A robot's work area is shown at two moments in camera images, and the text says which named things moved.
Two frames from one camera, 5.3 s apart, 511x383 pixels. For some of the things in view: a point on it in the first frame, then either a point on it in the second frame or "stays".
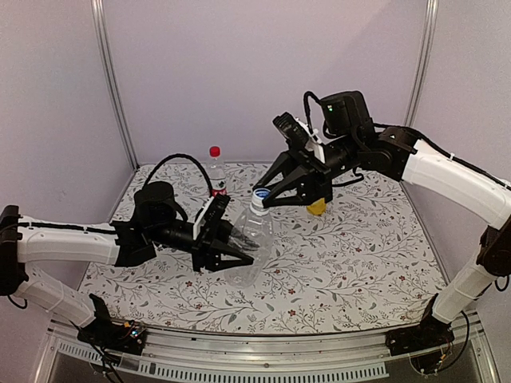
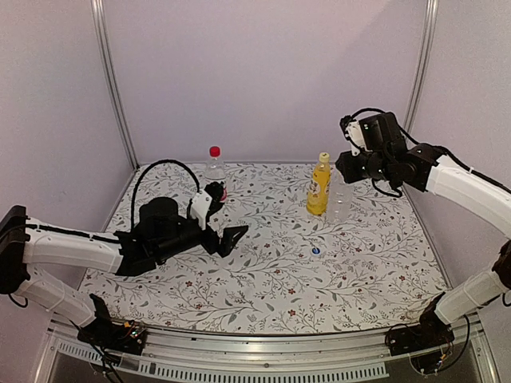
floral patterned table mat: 370,259 stays
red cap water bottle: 216,172 stays
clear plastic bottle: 253,234 → 339,198
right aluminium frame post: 425,58 stays
